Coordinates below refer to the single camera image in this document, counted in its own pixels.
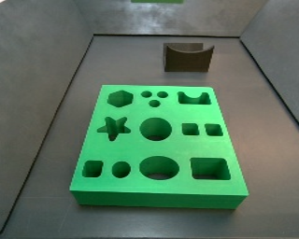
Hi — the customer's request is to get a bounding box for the black arch block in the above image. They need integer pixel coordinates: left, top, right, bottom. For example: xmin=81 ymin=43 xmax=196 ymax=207
xmin=163 ymin=43 xmax=216 ymax=72

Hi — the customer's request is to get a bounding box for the green shape sorter board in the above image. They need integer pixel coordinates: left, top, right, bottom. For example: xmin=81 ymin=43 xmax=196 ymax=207
xmin=70 ymin=85 xmax=249 ymax=209

